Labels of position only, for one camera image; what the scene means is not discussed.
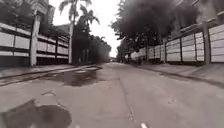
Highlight row of trees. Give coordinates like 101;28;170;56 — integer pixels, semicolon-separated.
71;22;113;65

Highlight grey asphalt road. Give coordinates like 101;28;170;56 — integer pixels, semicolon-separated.
0;61;224;128

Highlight tall palm tree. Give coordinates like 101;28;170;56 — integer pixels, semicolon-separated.
58;0;93;65

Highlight large dark trees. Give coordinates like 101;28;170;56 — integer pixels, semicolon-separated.
110;0;189;63

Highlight grey concrete sidewalk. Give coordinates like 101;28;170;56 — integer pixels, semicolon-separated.
0;63;98;88
132;62;224;89

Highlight building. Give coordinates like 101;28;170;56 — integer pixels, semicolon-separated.
171;0;224;35
28;0;56;25

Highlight pale panel fence with posts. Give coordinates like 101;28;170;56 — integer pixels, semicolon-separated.
124;20;224;65
0;12;71;68

